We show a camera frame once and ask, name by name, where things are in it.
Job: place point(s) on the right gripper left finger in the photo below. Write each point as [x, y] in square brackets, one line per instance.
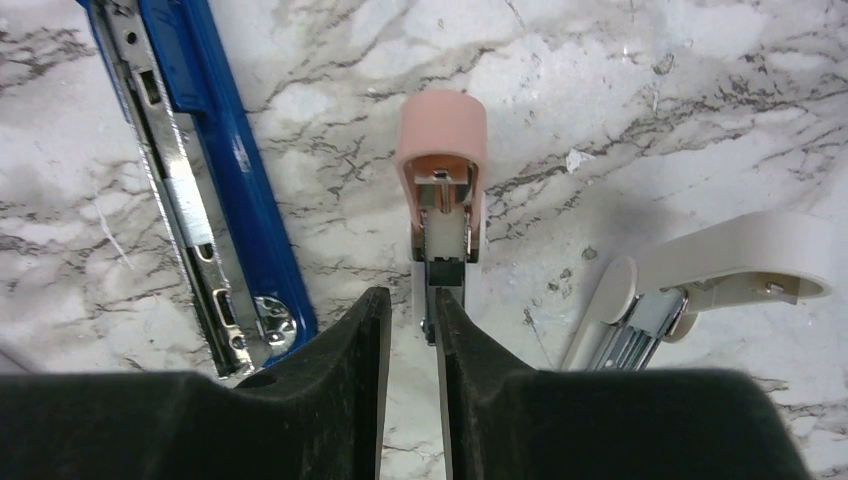
[317, 414]

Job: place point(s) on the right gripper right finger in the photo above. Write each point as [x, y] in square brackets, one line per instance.
[503, 419]

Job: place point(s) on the pink eraser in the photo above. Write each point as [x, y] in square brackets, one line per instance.
[441, 157]

